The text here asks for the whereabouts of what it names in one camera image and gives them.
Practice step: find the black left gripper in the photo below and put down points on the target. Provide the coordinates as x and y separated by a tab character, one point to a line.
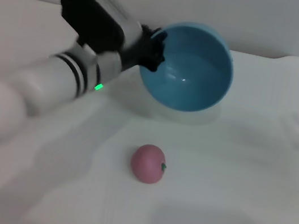
144	48

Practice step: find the blue bowl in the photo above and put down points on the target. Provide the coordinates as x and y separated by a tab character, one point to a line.
195	76

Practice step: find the pink toy peach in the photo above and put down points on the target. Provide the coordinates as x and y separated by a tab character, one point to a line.
146	163

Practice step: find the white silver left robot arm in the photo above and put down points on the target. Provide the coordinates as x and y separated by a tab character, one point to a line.
57	79

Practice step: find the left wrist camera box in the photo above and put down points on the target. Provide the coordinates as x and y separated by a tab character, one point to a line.
90	18

